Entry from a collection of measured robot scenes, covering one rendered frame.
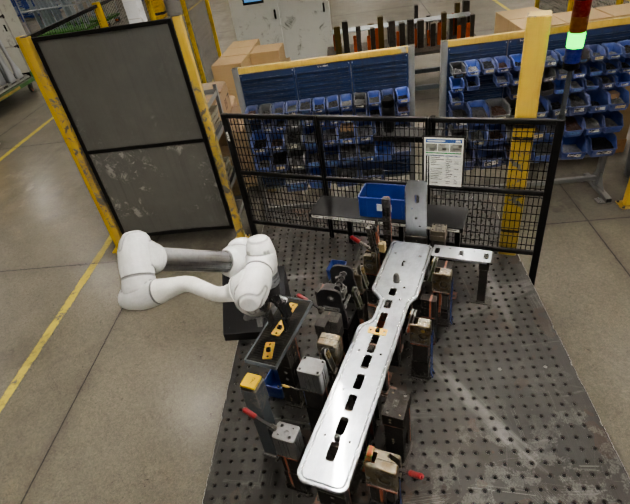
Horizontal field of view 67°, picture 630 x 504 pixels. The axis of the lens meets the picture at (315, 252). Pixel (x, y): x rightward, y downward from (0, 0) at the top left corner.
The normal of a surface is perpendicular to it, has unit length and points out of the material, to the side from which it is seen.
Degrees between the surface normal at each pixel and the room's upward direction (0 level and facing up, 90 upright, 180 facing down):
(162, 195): 91
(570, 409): 0
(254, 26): 90
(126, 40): 89
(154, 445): 0
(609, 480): 0
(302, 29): 90
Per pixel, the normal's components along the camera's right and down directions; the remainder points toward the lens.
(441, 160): -0.37, 0.60
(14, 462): -0.14, -0.79
